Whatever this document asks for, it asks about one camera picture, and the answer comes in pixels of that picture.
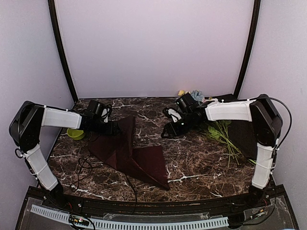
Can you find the pink fake rose bunch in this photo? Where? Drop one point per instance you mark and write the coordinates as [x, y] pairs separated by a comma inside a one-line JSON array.
[[210, 99]]

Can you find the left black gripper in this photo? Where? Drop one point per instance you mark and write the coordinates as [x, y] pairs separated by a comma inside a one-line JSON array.
[[112, 130]]

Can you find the yellow fake flower bunch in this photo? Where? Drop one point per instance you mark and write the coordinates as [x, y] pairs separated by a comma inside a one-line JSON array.
[[182, 92]]

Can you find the left black frame post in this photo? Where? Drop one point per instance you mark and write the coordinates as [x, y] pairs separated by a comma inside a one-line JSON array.
[[60, 48]]

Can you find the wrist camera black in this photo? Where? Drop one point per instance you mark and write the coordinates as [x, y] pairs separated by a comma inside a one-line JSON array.
[[186, 104], [98, 111]]

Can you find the right black frame post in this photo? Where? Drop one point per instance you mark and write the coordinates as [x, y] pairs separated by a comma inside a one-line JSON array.
[[249, 46]]

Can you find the red wrapping paper sheet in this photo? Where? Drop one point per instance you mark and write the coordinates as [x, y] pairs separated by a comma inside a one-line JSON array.
[[146, 164]]

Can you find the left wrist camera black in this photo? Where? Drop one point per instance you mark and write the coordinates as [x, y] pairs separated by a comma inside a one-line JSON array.
[[98, 111]]

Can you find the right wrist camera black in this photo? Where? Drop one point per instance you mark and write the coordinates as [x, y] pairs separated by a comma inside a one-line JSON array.
[[186, 104]]

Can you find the black frame post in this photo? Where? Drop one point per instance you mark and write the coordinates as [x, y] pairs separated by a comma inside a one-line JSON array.
[[60, 48], [249, 46]]

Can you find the white cable duct strip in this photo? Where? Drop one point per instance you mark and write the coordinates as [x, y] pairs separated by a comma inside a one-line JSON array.
[[47, 218]]

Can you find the black front table rail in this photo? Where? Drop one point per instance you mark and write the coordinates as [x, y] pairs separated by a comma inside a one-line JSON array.
[[232, 205]]

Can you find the green plastic bowl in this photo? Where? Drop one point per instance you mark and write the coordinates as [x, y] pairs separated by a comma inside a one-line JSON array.
[[75, 134]]

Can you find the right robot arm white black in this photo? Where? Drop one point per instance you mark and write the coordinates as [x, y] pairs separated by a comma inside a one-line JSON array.
[[260, 112]]

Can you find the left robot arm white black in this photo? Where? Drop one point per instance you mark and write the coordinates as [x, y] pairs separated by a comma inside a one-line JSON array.
[[25, 130]]

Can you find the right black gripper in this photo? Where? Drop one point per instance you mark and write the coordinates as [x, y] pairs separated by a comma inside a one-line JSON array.
[[172, 131]]

